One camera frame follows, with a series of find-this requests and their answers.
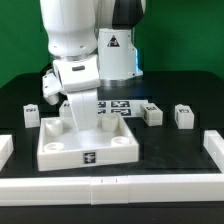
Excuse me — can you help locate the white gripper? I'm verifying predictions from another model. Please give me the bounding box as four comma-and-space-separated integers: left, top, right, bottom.
53, 55, 100, 131

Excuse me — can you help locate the white square tabletop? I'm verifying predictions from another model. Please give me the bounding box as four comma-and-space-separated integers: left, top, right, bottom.
37, 113, 139, 171

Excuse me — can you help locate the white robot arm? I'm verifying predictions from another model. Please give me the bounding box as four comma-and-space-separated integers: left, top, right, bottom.
40, 0, 146, 131

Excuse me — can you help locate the white marker sheet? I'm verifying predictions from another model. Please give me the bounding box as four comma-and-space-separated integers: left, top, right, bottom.
98, 100, 147, 117

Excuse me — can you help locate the white left fence block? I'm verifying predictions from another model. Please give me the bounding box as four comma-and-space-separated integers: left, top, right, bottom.
0, 135, 14, 171

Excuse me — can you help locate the white fence block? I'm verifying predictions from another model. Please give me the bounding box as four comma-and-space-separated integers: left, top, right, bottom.
203, 130, 224, 174
0, 135, 14, 171

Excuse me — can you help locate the white right fence block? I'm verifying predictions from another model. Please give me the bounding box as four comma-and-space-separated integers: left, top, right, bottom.
203, 130, 224, 174

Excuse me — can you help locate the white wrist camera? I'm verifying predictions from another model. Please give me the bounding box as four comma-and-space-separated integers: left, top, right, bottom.
42, 72, 65, 105

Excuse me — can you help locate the white front fence rail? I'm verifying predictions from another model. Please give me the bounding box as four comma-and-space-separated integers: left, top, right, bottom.
0, 174, 224, 206

